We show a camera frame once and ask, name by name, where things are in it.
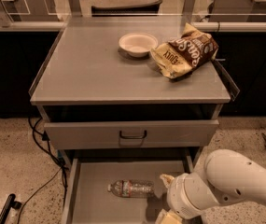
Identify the grey top drawer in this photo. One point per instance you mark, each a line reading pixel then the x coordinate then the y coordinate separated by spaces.
pixel 130 134

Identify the brown yellow chip bag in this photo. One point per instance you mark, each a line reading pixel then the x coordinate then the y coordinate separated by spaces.
pixel 181 56

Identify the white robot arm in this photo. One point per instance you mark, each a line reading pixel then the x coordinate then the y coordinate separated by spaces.
pixel 227 178

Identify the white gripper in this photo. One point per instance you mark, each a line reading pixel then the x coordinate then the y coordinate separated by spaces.
pixel 176 196

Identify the clear plastic water bottle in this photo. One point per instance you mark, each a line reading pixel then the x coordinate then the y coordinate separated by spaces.
pixel 127 188

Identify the grey open middle drawer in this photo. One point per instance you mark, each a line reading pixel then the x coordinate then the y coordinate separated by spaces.
pixel 89 202

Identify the clear acrylic barrier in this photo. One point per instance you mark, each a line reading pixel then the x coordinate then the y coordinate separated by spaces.
pixel 120 3

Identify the white paper bowl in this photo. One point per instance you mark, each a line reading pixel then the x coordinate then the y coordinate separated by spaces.
pixel 138 44

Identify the grey drawer cabinet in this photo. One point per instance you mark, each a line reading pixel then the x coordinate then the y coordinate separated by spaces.
pixel 89 78

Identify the black power strip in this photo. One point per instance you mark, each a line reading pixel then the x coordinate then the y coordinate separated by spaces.
pixel 11 203

